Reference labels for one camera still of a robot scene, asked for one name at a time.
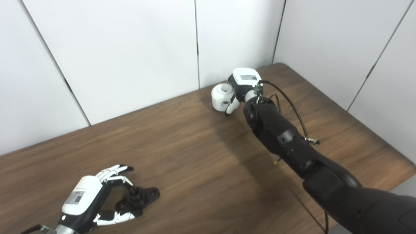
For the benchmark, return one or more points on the white and black right hand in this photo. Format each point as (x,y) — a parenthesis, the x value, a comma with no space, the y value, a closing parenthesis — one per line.
(245,79)

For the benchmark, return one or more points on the white and black left hand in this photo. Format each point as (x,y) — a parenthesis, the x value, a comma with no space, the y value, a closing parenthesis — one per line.
(81,195)

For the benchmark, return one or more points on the round white piece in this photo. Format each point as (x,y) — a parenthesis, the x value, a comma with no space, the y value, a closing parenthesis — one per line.
(219,96)

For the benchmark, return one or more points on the black flanged holder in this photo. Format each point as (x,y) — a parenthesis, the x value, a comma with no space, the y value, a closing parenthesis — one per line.
(143,195)

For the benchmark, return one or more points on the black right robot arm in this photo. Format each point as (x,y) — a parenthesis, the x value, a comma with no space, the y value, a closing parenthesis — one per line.
(292,146)

